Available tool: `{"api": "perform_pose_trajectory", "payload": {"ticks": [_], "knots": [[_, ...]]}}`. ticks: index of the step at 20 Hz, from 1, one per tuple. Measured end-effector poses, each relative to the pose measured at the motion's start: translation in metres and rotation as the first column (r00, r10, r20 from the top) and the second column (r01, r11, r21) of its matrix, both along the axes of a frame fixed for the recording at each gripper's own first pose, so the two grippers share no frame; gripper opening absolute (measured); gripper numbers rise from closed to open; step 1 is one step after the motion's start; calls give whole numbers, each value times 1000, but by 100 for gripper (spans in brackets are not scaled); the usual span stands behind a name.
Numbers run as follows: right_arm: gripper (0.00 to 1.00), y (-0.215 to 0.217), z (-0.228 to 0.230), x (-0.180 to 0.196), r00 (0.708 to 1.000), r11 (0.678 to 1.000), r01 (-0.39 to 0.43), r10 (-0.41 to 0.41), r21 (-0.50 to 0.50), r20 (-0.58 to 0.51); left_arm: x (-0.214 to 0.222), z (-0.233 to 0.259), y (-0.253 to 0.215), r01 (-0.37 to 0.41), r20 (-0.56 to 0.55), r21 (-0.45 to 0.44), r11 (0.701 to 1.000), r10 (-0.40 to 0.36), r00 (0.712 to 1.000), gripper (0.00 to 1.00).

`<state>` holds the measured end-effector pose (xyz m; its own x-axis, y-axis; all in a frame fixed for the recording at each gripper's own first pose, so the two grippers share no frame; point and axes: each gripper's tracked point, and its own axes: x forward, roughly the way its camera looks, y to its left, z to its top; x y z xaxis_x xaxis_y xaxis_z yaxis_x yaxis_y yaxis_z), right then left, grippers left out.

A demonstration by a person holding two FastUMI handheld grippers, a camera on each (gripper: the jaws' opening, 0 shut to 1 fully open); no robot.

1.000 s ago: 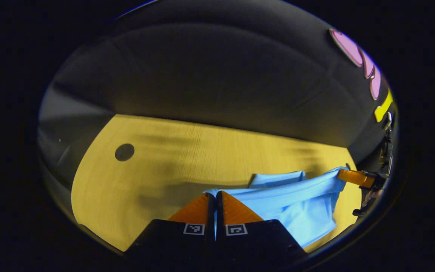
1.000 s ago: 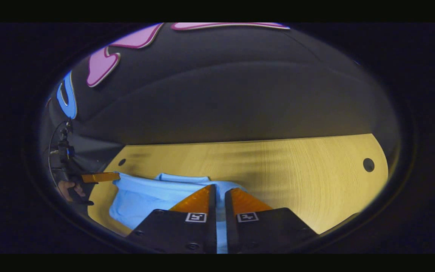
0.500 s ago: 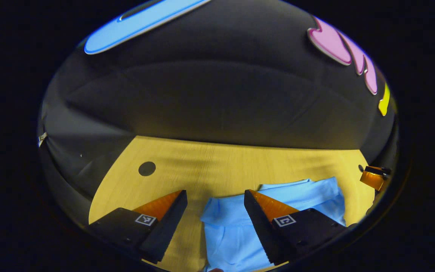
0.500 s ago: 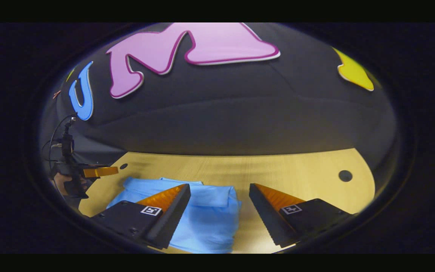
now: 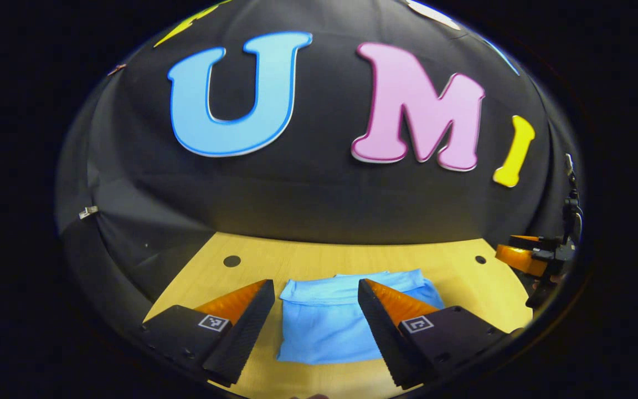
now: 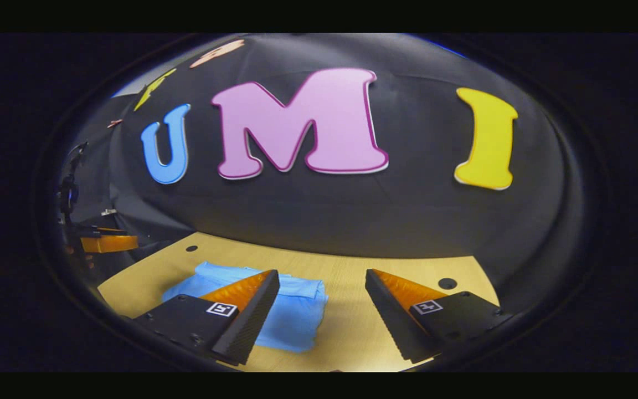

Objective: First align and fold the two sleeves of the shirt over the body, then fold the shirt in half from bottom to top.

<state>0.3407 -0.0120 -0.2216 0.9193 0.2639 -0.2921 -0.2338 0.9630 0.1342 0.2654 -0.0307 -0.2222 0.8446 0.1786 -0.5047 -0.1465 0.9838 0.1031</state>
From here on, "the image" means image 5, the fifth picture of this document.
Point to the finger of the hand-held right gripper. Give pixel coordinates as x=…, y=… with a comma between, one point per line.
x=518, y=260
x=525, y=239

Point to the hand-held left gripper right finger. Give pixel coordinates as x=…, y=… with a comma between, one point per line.
x=382, y=338

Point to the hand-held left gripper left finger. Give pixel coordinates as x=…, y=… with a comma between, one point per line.
x=247, y=332

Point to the light blue polo T-shirt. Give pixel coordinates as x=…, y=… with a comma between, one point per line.
x=324, y=327

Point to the black backdrop cloth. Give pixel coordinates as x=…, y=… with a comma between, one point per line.
x=308, y=188

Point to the small white cloth tag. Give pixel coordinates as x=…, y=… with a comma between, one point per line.
x=88, y=213

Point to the reddish backdrop clamp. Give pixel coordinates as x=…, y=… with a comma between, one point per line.
x=117, y=70

